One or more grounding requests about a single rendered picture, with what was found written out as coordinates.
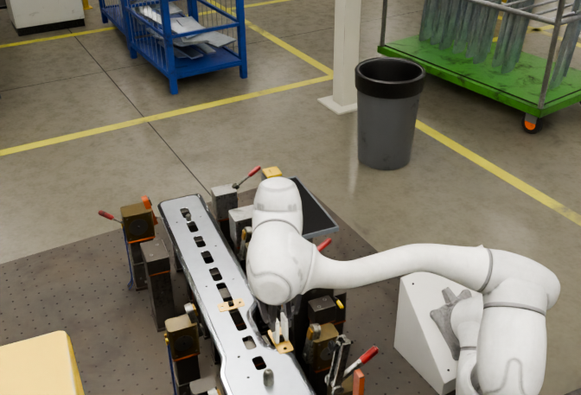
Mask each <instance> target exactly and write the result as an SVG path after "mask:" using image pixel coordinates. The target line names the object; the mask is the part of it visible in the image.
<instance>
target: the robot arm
mask: <svg viewBox="0 0 581 395"><path fill-rule="evenodd" d="M302 231H303V214H302V202H301V198H300V194H299V192H298V189H297V186H296V184H295V182H293V181H292V180H289V179H286V178H283V177H272V178H269V179H266V180H263V181H262V182H261V183H260V184H259V187H258V189H257V192H256V195H255V199H254V205H253V212H252V239H251V241H250V243H249V246H248V251H247V257H246V274H247V280H248V283H249V286H250V288H251V291H252V293H253V295H254V296H255V298H256V299H257V302H258V306H259V311H260V314H261V317H262V319H263V320H264V322H265V323H268V322H269V329H270V330H271V332H272V337H273V339H274V341H275V342H276V344H279V321H278V319H277V309H278V305H282V304H283V309H284V313H283V312H282V313H280V314H281V334H282V335H283V336H284V339H285V341H288V340H289V336H288V328H289V327H290V326H291V321H292V320H293V317H292V316H293V315H297V314H298V312H299V308H300V303H301V299H302V295H303V294H304V293H305V292H306V291H308V290H311V289H314V288H324V289H350V288H355V287H360V286H363V285H367V284H372V283H376V282H379V281H382V280H386V279H389V278H392V277H398V276H402V275H405V274H408V273H413V272H429V273H433V274H436V275H439V276H441V277H445V278H447V279H449V280H450V281H453V282H455V283H457V284H461V285H462V286H464V287H466V288H468V289H469V290H467V289H466V290H462V291H461V293H460V294H459V295H458V296H456V295H455V294H454V293H453V292H452V290H451V289H450V288H449V287H447V288H446V289H443V290H442V294H443V297H444V300H445V304H444V305H443V306H441V307H440V308H438V309H433V310H431V312H430V318H431V319H432V320H433V321H434V322H435V323H436V324H437V327H438V329H439V331H440V333H441V334H442V336H443V338H444V340H445V342H446V343H447V345H448V347H449V349H450V352H451V356H452V358H453V360H458V367H457V374H456V395H538V394H539V392H540V389H541V387H542V385H543V381H544V376H545V369H546V310H547V309H550V308H551V307H552V306H553V305H554V304H555V303H556V302H557V300H558V298H559V293H560V284H559V280H558V279H557V277H556V276H555V274H554V273H553V272H551V271H550V270H548V269H547V268H546V267H545V266H543V265H542V264H539V263H537V262H535V261H533V260H532V259H530V258H526V257H523V256H521V255H518V254H514V253H512V252H506V251H501V250H493V249H488V248H482V247H465V246H454V245H438V244H413V245H404V246H401V247H397V248H394V249H391V250H388V251H385V252H380V253H376V254H374V255H371V256H367V257H364V258H359V259H356V260H352V261H336V260H332V259H329V258H325V257H324V256H323V255H322V254H321V253H320V252H319V251H318V250H317V249H316V246H315V245H314V244H311V243H310V242H309V241H307V240H306V239H304V238H303V237H302ZM470 290H473V291H476V292H479V293H481V294H482V295H480V296H473V297H472V294H471V292H470ZM265 303H266V304H269V308H268V314H267V311H266V307H265Z"/></svg>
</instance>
